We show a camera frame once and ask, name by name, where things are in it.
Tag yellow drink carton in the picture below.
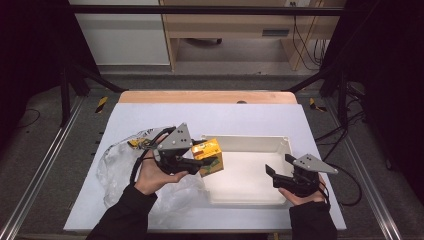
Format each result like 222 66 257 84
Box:
190 138 225 178

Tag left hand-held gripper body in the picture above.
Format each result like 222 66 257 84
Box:
153 122 203 176

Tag black frame strut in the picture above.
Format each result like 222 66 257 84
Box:
59 63 129 128
281 64 349 128

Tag black horizontal frame bar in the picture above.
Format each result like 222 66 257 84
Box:
66 4 346 17

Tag wooden table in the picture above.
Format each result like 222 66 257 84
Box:
118 90 298 105

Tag person's right hand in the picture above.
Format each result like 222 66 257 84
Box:
278 174 329 206

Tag thin black floor cable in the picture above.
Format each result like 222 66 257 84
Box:
18 108 42 129

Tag yellow black tape strip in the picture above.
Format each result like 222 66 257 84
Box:
94 95 109 114
308 97 328 113

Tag aluminium rail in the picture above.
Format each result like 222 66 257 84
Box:
0 96 86 240
324 96 404 240

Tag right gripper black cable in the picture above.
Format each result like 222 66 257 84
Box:
318 162 363 207

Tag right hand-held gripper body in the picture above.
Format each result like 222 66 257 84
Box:
272 153 339 198

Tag person's left hand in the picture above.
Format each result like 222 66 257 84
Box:
133 133 189 197

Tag hanging black cables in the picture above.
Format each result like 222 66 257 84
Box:
291 14 329 72

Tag white table mat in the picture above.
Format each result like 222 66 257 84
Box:
63 102 348 232

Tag black curtain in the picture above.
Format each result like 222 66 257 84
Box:
321 0 424 201
0 0 98 151

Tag white cabinet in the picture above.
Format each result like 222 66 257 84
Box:
68 0 171 67

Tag white plastic bin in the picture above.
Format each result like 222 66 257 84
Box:
199 134 298 206

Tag light wooden desk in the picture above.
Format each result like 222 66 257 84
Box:
159 0 348 72

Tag clear printed plastic bag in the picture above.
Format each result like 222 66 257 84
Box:
96 126 214 231

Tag black floor cables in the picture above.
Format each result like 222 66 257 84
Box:
314 83 368 161

